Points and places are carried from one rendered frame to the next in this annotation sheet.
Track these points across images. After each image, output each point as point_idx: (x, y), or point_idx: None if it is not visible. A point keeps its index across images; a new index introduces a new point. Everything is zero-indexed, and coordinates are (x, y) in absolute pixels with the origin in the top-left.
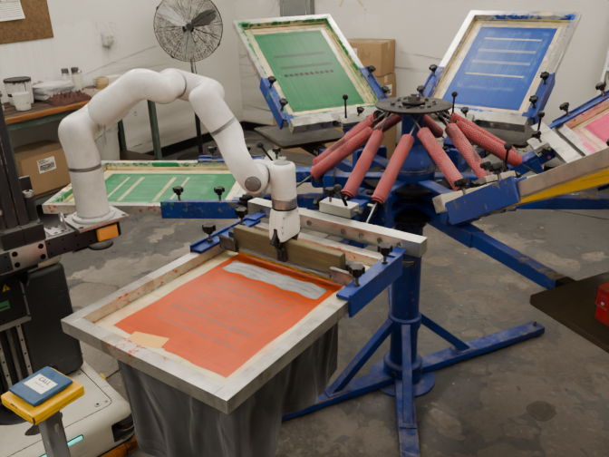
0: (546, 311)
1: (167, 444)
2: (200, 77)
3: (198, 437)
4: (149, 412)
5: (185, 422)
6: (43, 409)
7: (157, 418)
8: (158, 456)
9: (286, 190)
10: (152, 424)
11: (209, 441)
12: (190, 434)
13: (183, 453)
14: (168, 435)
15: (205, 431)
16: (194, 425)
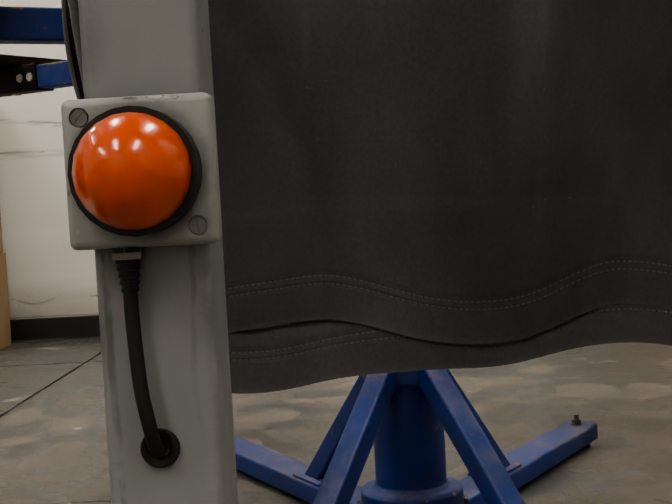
0: None
1: (342, 241)
2: None
3: (554, 81)
4: (230, 110)
5: (479, 28)
6: None
7: (283, 116)
8: (246, 385)
9: None
10: (236, 188)
11: (616, 71)
12: (512, 82)
13: (449, 236)
14: (364, 166)
15: (592, 27)
16: (546, 6)
